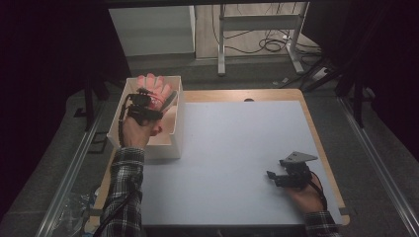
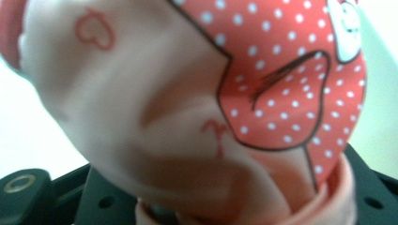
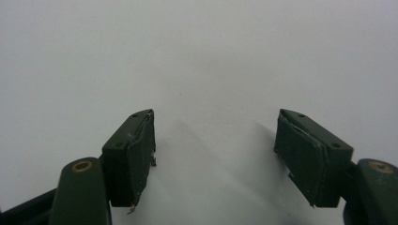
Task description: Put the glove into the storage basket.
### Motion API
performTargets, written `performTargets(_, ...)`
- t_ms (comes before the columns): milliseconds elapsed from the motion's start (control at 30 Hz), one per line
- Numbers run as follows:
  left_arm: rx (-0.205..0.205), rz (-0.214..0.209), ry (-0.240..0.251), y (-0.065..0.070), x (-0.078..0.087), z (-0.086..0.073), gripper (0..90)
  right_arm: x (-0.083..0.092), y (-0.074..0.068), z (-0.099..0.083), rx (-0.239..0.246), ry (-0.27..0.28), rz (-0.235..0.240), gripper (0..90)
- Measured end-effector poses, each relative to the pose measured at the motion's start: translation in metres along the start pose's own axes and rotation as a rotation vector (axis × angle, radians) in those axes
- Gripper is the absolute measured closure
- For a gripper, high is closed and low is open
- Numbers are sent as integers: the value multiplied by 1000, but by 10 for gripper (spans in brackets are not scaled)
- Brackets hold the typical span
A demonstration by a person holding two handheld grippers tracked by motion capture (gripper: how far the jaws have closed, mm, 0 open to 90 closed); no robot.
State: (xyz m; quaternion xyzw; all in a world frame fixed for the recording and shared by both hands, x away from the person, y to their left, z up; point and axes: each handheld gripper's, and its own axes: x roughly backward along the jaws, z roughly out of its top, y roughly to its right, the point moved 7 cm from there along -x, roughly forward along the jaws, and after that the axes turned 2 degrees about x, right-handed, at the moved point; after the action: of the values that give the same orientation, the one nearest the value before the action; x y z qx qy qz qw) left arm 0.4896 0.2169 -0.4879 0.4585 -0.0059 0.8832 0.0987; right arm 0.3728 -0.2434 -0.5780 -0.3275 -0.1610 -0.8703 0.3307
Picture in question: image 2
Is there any pink winter glove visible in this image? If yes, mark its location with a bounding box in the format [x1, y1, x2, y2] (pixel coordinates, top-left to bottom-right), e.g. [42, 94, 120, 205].
[0, 0, 368, 225]

